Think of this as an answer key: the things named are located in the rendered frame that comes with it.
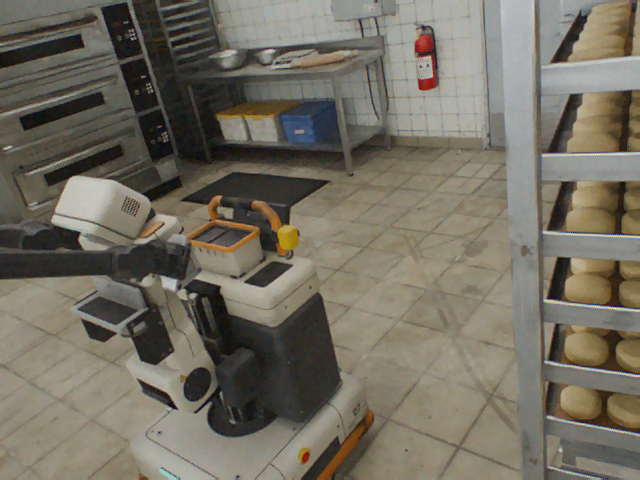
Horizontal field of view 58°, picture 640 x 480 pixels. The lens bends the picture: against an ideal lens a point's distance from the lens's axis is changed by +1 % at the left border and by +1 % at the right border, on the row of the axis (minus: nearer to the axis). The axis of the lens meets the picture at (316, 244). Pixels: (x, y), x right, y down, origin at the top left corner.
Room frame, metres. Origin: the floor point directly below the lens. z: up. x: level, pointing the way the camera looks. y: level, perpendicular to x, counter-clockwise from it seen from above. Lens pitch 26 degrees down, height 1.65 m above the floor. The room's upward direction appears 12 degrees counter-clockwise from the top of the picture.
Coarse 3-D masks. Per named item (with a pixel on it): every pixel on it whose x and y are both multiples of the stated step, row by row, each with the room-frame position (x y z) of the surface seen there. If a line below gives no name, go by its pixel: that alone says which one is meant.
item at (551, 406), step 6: (552, 384) 0.63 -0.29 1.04; (558, 384) 0.63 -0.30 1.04; (546, 390) 0.61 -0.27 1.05; (552, 390) 0.62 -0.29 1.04; (558, 390) 0.62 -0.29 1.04; (546, 396) 0.60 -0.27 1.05; (552, 396) 0.61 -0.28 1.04; (558, 396) 0.61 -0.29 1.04; (546, 402) 0.60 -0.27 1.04; (552, 402) 0.60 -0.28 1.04; (546, 408) 0.59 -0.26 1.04; (552, 408) 0.59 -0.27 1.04; (546, 414) 0.58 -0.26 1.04; (552, 414) 0.58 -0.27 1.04
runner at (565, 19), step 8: (584, 0) 0.90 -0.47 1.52; (592, 0) 0.90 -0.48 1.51; (600, 0) 0.89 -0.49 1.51; (608, 0) 0.89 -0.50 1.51; (616, 0) 0.88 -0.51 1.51; (624, 0) 0.87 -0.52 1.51; (632, 0) 0.87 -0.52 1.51; (560, 8) 0.92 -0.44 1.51; (568, 8) 0.91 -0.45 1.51; (576, 8) 0.91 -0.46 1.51; (584, 8) 0.90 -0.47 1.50; (632, 8) 0.87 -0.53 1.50; (560, 16) 0.92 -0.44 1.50; (568, 16) 0.91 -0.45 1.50; (560, 24) 0.90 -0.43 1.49; (568, 24) 0.89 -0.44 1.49
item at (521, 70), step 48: (528, 0) 0.53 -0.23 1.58; (528, 48) 0.53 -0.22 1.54; (528, 96) 0.53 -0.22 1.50; (528, 144) 0.53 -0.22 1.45; (528, 192) 0.53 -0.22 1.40; (528, 240) 0.53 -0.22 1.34; (528, 288) 0.53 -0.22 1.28; (528, 336) 0.53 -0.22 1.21; (528, 384) 0.53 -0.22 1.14; (528, 432) 0.53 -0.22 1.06
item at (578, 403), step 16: (560, 400) 0.59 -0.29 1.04; (576, 400) 0.57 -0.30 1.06; (592, 400) 0.57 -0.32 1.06; (608, 400) 0.56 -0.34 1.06; (624, 400) 0.56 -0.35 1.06; (560, 416) 0.57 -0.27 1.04; (576, 416) 0.56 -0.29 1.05; (592, 416) 0.55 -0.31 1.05; (608, 416) 0.55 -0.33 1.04; (624, 416) 0.53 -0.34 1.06
